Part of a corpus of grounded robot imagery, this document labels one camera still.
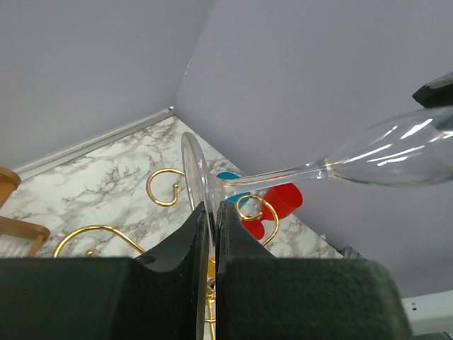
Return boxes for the gold wire wine glass rack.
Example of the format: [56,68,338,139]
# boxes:
[52,169,280,339]

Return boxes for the clear wine glass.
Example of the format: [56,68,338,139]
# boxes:
[180,106,453,340]

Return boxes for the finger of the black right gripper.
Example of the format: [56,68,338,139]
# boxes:
[412,72,453,107]

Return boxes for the wooden shelf rack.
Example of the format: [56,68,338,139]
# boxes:
[1,167,50,257]

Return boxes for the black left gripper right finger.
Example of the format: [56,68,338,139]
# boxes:
[216,202,413,339]

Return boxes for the red wine glass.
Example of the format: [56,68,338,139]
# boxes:
[242,183,303,240]

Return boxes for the blue wine glass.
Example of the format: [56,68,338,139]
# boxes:
[215,171,252,205]

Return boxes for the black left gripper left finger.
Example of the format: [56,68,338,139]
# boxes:
[1,205,208,339]

